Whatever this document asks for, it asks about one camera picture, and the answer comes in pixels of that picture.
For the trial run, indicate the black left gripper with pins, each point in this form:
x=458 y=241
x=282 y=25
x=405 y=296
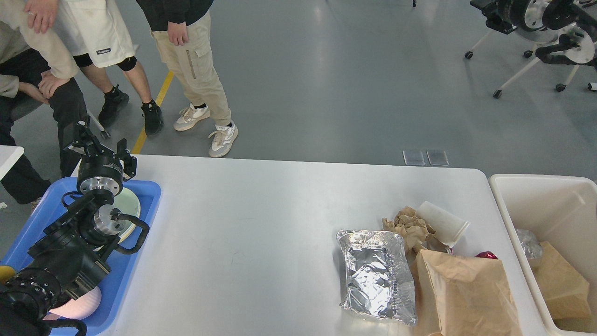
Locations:
x=98 y=168

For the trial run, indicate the green ceramic plate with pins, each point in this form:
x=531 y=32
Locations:
x=127 y=202

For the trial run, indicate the dark green ceramic mug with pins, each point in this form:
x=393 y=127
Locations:
x=6 y=272

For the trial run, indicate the pink ceramic mug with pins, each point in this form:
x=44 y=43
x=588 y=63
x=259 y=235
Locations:
x=79 y=309

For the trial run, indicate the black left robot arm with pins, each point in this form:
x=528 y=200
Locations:
x=71 y=259

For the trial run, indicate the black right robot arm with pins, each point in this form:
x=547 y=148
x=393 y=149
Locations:
x=564 y=29

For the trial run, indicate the pink ceramic plate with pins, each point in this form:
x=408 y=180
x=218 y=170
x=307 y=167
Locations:
x=129 y=228

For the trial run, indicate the person in cream sweater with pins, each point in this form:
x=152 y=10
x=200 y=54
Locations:
x=38 y=66

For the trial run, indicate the person in white shorts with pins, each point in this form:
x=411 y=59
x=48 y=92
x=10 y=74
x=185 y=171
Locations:
x=95 y=33

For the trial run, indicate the person in beige trousers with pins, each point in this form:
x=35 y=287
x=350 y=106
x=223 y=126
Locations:
x=181 y=30

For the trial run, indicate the silver foil bag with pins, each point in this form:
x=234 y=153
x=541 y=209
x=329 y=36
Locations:
x=378 y=281

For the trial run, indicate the left floor socket plate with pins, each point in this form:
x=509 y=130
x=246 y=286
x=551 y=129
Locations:
x=414 y=158

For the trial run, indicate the floor socket plate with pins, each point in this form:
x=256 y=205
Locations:
x=437 y=158
x=414 y=158

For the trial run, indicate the crumpled brown paper ball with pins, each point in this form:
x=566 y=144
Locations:
x=418 y=235

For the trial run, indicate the right floor socket plate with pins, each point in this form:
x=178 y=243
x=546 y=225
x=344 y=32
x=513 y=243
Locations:
x=437 y=158

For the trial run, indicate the white paper cup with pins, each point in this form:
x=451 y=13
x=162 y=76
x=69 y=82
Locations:
x=448 y=227

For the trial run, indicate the white plastic bin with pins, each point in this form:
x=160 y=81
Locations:
x=560 y=210

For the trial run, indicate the white office chair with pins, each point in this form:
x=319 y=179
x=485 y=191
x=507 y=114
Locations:
x=529 y=54

